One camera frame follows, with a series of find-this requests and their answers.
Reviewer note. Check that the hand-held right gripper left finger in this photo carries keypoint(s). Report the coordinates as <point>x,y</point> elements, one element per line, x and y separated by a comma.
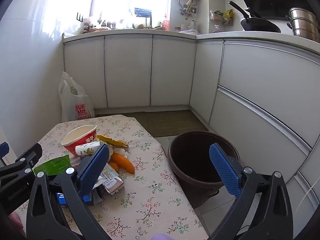
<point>96,165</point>

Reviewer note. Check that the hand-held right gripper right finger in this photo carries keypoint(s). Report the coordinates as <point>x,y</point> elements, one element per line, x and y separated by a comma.
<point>223,170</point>

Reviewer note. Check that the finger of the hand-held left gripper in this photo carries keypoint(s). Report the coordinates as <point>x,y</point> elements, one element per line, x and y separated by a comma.
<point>3,150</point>
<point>30,155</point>

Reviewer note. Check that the orange peel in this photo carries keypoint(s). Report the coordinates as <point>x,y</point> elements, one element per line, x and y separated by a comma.
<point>113,166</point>
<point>122,162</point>

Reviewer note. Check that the white green-printed packet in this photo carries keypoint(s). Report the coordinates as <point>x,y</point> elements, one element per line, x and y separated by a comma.
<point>86,149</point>

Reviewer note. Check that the crushed brown drink carton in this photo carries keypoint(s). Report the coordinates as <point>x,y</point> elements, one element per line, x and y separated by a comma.
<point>112,183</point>

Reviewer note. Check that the green snack wrapper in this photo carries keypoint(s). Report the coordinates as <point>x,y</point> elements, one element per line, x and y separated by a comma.
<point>53,165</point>

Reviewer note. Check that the white tissue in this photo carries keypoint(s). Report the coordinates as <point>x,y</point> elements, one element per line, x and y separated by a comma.
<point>120,151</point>

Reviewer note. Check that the yellow snack wrapper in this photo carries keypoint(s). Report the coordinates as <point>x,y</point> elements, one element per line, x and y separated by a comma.
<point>112,141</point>

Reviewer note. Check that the grey foil wrapper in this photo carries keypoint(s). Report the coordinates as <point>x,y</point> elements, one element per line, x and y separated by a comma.
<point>96,197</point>

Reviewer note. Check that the red instant noodle cup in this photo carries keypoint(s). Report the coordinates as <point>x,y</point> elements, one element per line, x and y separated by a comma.
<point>80,136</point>

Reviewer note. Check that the brown plastic bucket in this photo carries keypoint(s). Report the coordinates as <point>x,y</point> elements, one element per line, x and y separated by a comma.
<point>190,155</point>

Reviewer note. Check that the blue cardboard box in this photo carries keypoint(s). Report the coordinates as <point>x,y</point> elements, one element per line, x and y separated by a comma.
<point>61,200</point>

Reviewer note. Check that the person's left forearm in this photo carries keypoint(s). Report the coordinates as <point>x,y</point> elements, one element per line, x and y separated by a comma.
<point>17,225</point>

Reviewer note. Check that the white cabinet drawer front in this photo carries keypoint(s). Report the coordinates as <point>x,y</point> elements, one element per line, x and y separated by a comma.
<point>262,75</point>
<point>250,130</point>

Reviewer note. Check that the white plastic shopping bag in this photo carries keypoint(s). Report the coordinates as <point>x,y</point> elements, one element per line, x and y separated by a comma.
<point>75,105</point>

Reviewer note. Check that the white cabinet door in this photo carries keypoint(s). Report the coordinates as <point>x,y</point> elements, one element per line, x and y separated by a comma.
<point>128,70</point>
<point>85,72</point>
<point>172,70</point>
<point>206,80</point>

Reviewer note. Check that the lavender garment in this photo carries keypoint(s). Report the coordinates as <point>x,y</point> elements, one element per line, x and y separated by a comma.
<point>160,237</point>

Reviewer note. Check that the white kitchen countertop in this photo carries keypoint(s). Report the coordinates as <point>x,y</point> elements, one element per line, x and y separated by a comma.
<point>250,35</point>

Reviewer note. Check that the windowsill clutter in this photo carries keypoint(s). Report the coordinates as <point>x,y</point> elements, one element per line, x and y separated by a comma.
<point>100,26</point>

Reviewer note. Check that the clear plastic bag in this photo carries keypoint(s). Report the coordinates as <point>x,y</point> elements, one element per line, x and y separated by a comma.
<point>190,31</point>

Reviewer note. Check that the clear glass jar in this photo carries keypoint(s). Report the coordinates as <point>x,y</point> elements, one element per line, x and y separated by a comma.
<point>193,25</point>

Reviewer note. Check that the black wok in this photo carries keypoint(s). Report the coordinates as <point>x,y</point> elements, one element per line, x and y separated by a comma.
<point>260,26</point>

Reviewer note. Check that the red bottle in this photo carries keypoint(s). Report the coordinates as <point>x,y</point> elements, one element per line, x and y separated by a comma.
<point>166,22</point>

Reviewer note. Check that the steel steamer pot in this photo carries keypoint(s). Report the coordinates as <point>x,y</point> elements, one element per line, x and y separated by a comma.
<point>303,22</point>

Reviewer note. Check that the wall spice rack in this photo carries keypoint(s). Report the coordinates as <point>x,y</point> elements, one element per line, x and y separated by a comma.
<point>221,17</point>

